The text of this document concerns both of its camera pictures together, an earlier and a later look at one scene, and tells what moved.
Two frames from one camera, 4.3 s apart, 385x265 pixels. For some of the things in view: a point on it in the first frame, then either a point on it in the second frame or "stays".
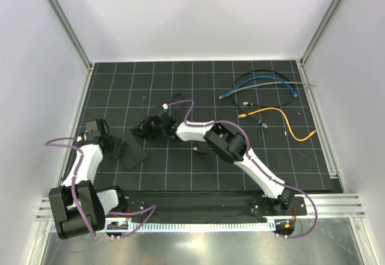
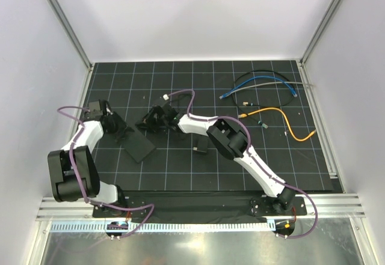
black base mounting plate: (205, 204) stays
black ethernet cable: (262, 124) stays
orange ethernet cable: (245, 115) stays
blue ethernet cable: (292, 90) stays
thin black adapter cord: (178, 94) → (178, 104)
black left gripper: (118, 145) → (120, 134)
